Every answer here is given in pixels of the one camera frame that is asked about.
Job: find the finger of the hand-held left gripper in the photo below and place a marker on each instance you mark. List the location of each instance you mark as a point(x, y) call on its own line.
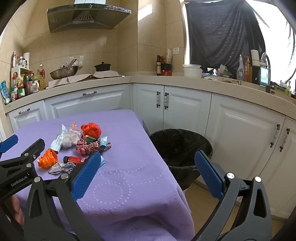
point(9, 142)
point(38, 146)

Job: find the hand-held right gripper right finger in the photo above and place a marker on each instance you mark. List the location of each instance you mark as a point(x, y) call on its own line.
point(209, 173)

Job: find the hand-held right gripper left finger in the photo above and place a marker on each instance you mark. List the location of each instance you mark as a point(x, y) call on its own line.
point(85, 176)

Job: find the small orange plastic bag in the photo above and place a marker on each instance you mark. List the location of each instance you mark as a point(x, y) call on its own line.
point(47, 158)

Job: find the red tube black cap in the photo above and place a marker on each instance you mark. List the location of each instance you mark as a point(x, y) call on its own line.
point(76, 159)

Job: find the white blue pouch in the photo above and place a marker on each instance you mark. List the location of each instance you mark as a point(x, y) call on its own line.
point(57, 143)

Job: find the light blue packet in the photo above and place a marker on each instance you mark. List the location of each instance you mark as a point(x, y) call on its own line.
point(102, 161)

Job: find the silver foil wrapper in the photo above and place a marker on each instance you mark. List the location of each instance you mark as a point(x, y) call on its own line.
point(60, 168)

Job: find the red checked ribbon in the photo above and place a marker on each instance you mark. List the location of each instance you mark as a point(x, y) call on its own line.
point(86, 148)

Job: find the clear plastic glove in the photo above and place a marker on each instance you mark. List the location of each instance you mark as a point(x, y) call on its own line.
point(69, 140)

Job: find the teal tube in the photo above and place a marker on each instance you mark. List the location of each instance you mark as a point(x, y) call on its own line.
point(103, 141)

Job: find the clear orange-printed bag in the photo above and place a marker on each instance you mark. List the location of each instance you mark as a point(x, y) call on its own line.
point(74, 126)

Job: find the black trash bin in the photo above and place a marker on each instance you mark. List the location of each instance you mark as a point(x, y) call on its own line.
point(180, 143)

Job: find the large red plastic bag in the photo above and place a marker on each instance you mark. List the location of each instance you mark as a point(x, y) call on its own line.
point(91, 129)

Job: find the person's left hand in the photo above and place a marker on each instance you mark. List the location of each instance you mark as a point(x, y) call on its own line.
point(18, 210)

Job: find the white cabinet door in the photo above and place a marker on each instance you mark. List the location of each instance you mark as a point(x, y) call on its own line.
point(148, 111)
point(284, 173)
point(189, 111)
point(34, 118)
point(242, 129)

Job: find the purple tablecloth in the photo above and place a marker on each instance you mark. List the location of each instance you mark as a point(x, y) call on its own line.
point(129, 162)

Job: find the blue snack packet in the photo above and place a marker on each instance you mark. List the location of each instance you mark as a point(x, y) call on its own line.
point(5, 92)

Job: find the row of condiment bottles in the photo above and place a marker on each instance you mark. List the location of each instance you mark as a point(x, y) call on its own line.
point(27, 83)

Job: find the white drawer front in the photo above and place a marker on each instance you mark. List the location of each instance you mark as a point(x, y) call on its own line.
point(104, 102)

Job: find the steel wok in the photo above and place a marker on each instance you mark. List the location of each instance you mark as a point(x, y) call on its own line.
point(63, 73)

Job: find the white paper roll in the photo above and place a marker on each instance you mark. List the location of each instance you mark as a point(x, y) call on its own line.
point(26, 60)

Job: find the beige kitchen countertop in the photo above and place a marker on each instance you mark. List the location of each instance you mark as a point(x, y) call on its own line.
point(185, 83)

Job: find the black pot with lid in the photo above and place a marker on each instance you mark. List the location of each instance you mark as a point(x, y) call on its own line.
point(102, 67)

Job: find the green white packet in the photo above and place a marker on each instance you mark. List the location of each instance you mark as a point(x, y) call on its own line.
point(224, 71)

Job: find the white plastic container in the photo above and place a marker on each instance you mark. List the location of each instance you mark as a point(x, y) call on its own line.
point(192, 71)

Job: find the white blue spray bottle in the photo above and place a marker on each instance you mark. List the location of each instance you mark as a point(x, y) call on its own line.
point(240, 71)

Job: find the orange dish soap bottle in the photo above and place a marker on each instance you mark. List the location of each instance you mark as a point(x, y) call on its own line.
point(248, 71)

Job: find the red box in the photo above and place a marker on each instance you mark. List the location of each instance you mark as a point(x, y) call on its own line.
point(166, 73)

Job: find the green yellow packet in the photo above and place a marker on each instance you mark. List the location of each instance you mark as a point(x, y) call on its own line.
point(283, 90)

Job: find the black utensil holder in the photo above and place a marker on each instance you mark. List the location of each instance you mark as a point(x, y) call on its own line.
point(166, 66)

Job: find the dark olive oil bottle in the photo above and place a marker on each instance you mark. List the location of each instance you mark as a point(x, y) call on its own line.
point(158, 67)

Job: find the steel faucet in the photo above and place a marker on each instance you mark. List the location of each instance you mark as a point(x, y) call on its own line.
point(268, 67)

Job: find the white water filter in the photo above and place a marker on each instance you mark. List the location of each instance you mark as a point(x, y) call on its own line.
point(255, 58)

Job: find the white paper bag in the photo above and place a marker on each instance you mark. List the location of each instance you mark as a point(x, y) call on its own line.
point(169, 55)

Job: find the steel range hood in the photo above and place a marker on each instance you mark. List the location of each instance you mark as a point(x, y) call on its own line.
point(87, 18)

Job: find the dark curtain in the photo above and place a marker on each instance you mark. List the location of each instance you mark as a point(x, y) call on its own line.
point(219, 30)

